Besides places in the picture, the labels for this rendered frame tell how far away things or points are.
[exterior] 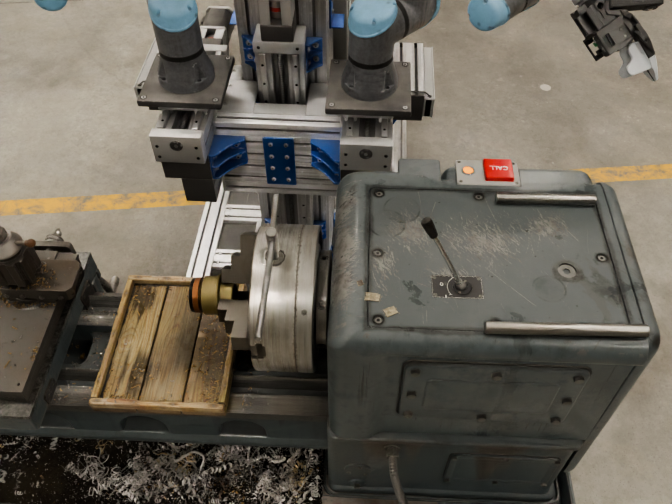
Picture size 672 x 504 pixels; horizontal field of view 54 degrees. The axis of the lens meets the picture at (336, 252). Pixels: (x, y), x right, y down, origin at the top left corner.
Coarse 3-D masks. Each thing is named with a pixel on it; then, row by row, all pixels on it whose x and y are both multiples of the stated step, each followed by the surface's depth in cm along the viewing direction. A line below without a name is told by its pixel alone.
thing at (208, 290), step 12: (216, 276) 141; (192, 288) 139; (204, 288) 139; (216, 288) 138; (228, 288) 140; (192, 300) 139; (204, 300) 138; (216, 300) 138; (204, 312) 140; (216, 312) 139
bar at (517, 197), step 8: (496, 200) 134; (504, 200) 134; (512, 200) 134; (520, 200) 134; (528, 200) 134; (536, 200) 134; (544, 200) 134; (552, 200) 134; (560, 200) 134; (568, 200) 134; (576, 200) 134; (584, 200) 133; (592, 200) 133
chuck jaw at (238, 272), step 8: (248, 232) 141; (256, 232) 141; (240, 240) 138; (248, 240) 138; (240, 248) 138; (248, 248) 138; (232, 256) 139; (240, 256) 139; (248, 256) 138; (232, 264) 139; (240, 264) 139; (248, 264) 139; (224, 272) 139; (232, 272) 139; (240, 272) 139; (248, 272) 139; (224, 280) 140; (232, 280) 140; (240, 280) 140; (248, 280) 139
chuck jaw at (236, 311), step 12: (228, 300) 138; (240, 300) 138; (228, 312) 136; (240, 312) 136; (228, 324) 135; (240, 324) 133; (240, 336) 131; (240, 348) 133; (252, 348) 130; (264, 348) 130
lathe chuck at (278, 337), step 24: (264, 240) 132; (288, 240) 132; (264, 264) 128; (288, 264) 128; (288, 288) 126; (288, 312) 126; (264, 336) 128; (288, 336) 127; (264, 360) 132; (288, 360) 131
